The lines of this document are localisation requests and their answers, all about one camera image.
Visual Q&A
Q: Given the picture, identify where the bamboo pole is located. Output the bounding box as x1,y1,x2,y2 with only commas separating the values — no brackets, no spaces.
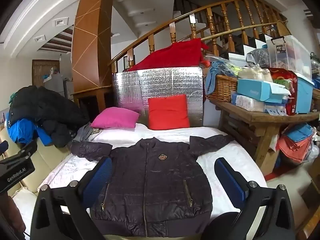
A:
200,21,287,42

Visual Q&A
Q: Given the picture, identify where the red printed package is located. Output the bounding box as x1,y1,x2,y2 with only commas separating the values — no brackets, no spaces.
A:
269,67,298,116

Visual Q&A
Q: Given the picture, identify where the beige sofa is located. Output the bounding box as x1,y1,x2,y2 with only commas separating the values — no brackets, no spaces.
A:
0,125,72,193

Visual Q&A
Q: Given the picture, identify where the stack of folded cloths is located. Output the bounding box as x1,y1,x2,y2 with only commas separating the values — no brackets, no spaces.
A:
277,122,317,164

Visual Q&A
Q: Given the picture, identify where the red pillow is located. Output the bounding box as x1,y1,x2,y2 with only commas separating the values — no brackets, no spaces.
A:
147,94,191,130

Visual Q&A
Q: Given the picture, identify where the grey garment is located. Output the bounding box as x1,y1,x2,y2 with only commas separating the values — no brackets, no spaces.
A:
72,122,105,143

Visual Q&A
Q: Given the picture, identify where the dark quilted zip jacket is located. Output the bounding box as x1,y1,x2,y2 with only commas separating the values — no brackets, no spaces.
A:
71,134,235,238

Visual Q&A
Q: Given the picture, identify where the blue tissue box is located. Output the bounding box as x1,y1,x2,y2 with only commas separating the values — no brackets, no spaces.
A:
236,78,292,104

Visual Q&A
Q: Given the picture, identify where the silver foil insulation panel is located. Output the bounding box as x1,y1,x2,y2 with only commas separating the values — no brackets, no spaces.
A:
112,66,206,128

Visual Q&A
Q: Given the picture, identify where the wooden door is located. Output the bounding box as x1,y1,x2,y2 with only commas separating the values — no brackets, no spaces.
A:
32,59,61,87

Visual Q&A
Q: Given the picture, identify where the pile of dark clothes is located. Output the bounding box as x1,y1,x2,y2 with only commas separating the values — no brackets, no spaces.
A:
9,85,89,148

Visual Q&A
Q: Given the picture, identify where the blue storage bin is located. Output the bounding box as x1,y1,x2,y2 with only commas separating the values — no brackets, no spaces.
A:
295,72,315,114

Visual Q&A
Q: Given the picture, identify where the plastic bag with white contents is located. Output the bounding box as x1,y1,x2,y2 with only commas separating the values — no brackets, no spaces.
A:
237,64,274,83

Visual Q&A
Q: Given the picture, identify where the grey refrigerator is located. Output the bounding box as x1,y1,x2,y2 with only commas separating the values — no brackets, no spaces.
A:
44,74,74,100

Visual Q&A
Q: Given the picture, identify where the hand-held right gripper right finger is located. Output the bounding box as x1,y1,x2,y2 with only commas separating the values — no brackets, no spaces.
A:
214,157,297,240

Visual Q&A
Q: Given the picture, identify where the wooden column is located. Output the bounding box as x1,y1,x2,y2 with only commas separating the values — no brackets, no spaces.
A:
71,0,118,93

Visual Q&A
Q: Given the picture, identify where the red cloth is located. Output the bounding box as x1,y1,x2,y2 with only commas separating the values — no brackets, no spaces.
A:
127,38,209,72

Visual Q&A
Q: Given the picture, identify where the blue garment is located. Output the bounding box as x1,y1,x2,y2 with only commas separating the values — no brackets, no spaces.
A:
6,112,54,147

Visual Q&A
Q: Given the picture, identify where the white tissue pack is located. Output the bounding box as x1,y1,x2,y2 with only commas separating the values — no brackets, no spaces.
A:
231,94,267,113

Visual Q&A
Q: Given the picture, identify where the light blue cloth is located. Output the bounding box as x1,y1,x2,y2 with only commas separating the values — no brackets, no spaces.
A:
205,60,238,95

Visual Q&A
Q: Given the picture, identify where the pink pillow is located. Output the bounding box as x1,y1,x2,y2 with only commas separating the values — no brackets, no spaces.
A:
90,107,140,129

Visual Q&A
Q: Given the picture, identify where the grey plastic bag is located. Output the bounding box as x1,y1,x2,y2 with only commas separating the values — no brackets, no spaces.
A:
246,47,270,68

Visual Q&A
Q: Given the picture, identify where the wooden table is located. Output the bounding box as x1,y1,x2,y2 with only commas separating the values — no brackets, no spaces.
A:
206,96,320,178

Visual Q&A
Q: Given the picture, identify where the wicker basket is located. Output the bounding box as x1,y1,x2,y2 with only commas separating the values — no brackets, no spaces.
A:
205,75,239,103

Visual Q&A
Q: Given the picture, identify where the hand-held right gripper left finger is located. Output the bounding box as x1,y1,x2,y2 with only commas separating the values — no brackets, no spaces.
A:
30,157,113,240

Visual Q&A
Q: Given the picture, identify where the wooden stair railing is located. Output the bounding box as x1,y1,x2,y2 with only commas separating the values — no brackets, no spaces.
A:
110,0,288,75

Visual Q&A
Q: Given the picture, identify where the clear plastic storage box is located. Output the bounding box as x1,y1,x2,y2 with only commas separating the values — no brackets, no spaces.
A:
265,35,313,79

